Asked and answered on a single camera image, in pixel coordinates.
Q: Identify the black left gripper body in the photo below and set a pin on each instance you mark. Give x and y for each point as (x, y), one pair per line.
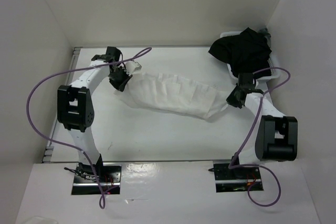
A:
(119, 71)

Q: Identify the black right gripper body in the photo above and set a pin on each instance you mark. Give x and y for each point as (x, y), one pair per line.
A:
(232, 98)

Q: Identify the white pleated skirt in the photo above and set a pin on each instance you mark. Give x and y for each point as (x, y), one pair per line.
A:
(173, 93)

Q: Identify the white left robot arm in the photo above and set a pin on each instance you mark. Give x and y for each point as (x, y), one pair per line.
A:
(75, 109)

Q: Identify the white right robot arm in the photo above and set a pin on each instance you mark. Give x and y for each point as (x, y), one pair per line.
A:
(273, 136)

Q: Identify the white plastic basket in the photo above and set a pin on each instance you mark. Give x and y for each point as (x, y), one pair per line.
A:
(272, 61)

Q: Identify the black skirt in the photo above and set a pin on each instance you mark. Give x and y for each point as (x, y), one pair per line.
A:
(246, 52)

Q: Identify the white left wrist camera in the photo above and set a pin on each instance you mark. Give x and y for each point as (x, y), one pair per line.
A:
(132, 67)

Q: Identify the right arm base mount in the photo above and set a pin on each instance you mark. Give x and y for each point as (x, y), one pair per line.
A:
(235, 180)

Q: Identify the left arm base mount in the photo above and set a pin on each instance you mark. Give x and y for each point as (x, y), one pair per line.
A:
(85, 183)

